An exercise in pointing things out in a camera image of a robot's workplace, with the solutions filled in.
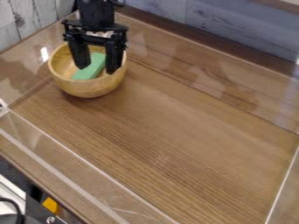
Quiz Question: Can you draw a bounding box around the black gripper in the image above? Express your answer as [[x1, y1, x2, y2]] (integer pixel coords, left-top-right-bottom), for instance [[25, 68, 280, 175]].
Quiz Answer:
[[61, 0, 128, 74]]

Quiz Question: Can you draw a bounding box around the green rectangular block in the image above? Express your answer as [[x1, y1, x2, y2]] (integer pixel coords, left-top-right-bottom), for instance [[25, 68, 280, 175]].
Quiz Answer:
[[70, 52, 106, 81]]

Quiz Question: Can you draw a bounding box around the brown wooden bowl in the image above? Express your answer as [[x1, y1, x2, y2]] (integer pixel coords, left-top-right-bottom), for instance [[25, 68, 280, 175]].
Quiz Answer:
[[48, 43, 126, 98]]

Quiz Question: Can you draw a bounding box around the yellow label tag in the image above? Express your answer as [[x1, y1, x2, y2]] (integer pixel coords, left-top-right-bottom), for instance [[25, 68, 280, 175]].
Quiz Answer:
[[41, 197, 60, 214]]

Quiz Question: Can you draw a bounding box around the clear acrylic front wall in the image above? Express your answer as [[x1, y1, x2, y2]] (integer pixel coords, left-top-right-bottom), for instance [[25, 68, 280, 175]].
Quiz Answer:
[[0, 99, 177, 224]]

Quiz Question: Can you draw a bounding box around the black cable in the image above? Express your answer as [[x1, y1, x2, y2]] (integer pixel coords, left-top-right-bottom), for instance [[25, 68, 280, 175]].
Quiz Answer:
[[0, 197, 24, 224]]

